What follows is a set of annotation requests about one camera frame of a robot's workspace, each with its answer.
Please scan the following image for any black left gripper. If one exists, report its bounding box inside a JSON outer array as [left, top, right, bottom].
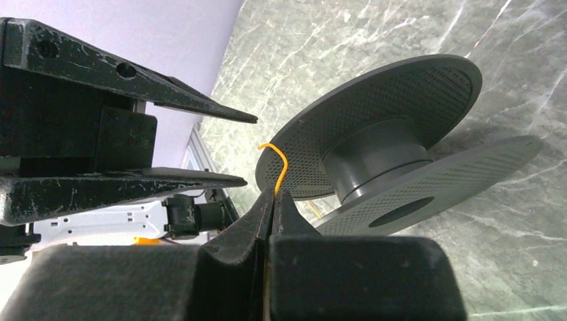
[[1, 17, 257, 226]]

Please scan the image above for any dark grey perforated spool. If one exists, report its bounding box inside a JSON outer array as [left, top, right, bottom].
[[255, 54, 544, 235]]

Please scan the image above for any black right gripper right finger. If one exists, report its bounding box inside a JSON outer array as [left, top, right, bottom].
[[267, 190, 467, 320]]

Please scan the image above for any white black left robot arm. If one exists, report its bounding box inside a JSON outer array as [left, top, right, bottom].
[[1, 17, 257, 250]]

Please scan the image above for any long yellow cable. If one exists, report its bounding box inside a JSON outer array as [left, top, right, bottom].
[[257, 142, 324, 220]]

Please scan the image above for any yellow storage bin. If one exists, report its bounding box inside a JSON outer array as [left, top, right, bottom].
[[133, 237, 161, 245]]

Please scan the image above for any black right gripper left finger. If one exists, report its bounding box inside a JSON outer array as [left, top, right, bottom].
[[1, 189, 274, 320]]

